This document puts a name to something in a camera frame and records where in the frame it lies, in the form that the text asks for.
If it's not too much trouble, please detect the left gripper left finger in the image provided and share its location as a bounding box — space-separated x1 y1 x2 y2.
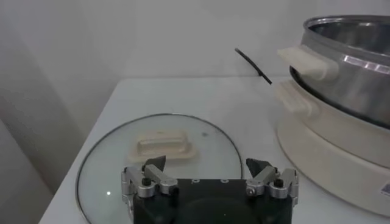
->
121 155 179 198

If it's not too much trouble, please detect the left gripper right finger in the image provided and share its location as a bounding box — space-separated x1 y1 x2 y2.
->
245 157 299 200

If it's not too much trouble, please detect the round glass pot lid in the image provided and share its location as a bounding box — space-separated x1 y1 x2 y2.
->
75 113 244 224

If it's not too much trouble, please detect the stainless steel steamer basket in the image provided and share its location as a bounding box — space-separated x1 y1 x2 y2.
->
276 15 390 130

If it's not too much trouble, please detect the cream electric cooker base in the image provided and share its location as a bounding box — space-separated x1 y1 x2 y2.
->
275 79 390 219

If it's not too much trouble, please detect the black cooker power cord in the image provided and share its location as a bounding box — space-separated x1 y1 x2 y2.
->
234 47 273 85

